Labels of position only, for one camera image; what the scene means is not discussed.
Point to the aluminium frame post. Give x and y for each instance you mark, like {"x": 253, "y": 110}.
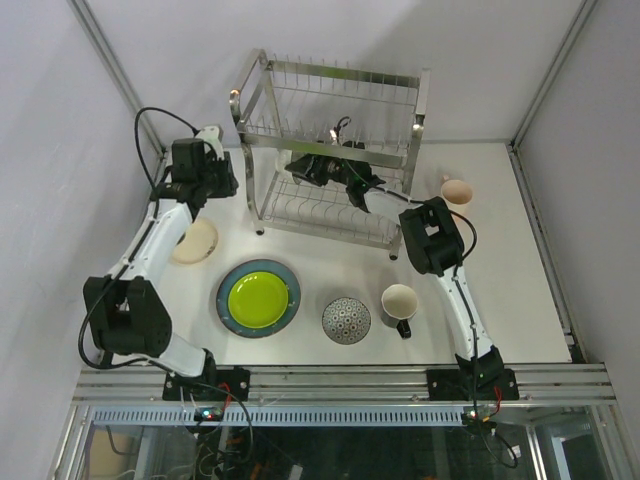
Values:
{"x": 564, "y": 50}
{"x": 102, "y": 46}

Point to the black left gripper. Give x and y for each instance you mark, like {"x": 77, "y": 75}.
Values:
{"x": 223, "y": 176}

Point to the lime green plate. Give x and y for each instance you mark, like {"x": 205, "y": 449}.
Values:
{"x": 258, "y": 300}

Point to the cream plate with floral print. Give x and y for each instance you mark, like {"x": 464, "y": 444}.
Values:
{"x": 197, "y": 244}

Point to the aluminium front rail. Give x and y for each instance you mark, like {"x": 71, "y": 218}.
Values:
{"x": 538, "y": 385}

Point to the perforated cable tray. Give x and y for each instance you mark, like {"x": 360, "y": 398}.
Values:
{"x": 284, "y": 416}

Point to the dark blue patterned bowl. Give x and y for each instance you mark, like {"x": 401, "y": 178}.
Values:
{"x": 346, "y": 321}

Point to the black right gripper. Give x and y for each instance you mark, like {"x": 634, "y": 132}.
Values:
{"x": 305, "y": 167}

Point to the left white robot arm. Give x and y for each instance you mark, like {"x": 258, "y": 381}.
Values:
{"x": 125, "y": 314}

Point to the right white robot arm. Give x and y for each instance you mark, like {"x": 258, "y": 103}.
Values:
{"x": 438, "y": 240}

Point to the stainless steel dish rack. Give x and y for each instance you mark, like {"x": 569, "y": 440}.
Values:
{"x": 283, "y": 104}

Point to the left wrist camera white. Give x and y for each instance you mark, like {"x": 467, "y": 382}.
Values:
{"x": 212, "y": 134}

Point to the black mug cream inside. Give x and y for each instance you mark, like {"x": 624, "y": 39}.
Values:
{"x": 399, "y": 305}

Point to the teal patterned white bowl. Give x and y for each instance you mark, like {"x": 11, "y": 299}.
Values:
{"x": 283, "y": 159}

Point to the blue glazed ceramic plate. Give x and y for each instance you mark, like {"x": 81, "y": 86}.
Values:
{"x": 240, "y": 270}

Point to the aluminium frame post left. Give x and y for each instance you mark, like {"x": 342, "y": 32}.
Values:
{"x": 102, "y": 46}

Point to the aluminium frame post right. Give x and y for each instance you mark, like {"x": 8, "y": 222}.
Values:
{"x": 564, "y": 50}

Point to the pink ceramic mug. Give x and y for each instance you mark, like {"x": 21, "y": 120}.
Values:
{"x": 456, "y": 193}

